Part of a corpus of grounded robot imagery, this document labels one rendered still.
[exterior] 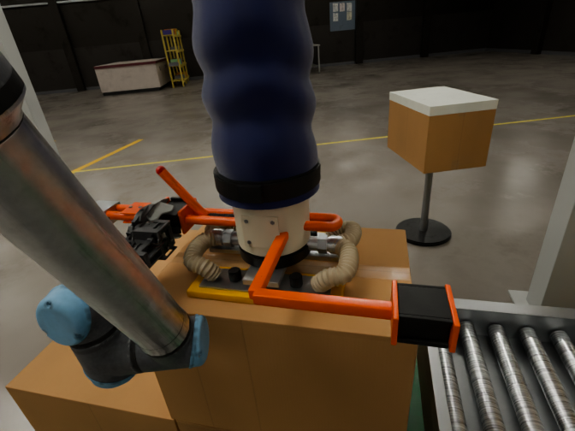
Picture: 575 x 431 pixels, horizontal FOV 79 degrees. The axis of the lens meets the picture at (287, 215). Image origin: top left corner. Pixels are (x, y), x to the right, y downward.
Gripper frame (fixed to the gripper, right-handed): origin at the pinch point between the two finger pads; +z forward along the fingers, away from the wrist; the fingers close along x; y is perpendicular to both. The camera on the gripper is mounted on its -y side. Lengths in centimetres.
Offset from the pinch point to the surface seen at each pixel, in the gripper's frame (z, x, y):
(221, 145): -8.6, 20.1, 22.3
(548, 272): 96, -79, 135
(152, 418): -20, -54, -7
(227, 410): -20, -44, 17
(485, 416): -4, -53, 80
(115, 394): -16, -53, -22
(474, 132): 156, -25, 105
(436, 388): -3, -46, 68
